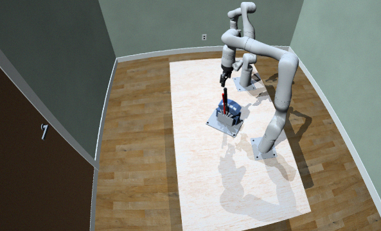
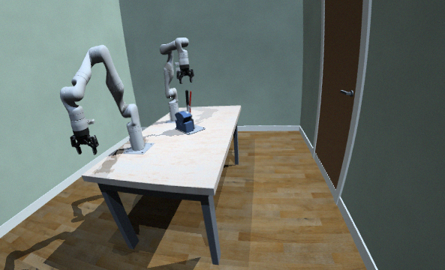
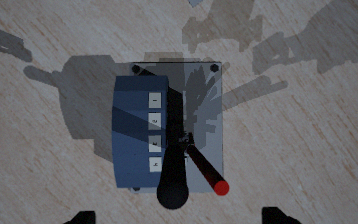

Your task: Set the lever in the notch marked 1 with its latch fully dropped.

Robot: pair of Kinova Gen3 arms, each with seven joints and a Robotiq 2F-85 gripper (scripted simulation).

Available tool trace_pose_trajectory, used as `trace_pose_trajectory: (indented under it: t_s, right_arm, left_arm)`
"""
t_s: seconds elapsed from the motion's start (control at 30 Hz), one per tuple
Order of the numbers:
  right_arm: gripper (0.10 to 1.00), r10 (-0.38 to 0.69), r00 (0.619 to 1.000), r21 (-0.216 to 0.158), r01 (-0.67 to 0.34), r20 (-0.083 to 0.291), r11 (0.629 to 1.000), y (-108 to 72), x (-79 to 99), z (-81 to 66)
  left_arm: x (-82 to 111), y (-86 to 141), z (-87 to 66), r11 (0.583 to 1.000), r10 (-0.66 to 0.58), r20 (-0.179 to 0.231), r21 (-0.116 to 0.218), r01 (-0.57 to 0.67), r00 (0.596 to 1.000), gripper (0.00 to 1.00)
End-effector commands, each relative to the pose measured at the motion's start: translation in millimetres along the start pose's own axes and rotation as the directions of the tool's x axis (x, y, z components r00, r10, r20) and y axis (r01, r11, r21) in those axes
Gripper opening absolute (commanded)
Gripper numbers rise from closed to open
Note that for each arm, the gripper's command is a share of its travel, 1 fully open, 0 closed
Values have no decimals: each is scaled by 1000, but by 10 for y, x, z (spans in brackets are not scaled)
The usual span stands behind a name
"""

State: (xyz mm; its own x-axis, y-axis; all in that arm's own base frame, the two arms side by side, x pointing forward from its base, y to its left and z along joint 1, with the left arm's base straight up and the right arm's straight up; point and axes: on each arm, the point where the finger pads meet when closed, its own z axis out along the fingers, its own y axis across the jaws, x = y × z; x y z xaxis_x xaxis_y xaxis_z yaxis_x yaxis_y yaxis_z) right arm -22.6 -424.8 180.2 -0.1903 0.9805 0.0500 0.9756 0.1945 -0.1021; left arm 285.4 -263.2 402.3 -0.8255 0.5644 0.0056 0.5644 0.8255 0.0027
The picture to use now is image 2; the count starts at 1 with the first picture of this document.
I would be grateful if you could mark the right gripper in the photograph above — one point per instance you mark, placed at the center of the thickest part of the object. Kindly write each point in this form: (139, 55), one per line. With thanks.
(84, 138)

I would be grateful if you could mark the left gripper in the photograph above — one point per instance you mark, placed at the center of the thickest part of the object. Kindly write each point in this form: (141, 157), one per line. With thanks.
(184, 72)

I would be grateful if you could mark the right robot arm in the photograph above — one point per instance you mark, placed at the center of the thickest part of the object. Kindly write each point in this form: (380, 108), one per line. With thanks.
(70, 95)

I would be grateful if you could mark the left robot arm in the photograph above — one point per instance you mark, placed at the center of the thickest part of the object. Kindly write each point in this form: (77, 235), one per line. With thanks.
(165, 49)

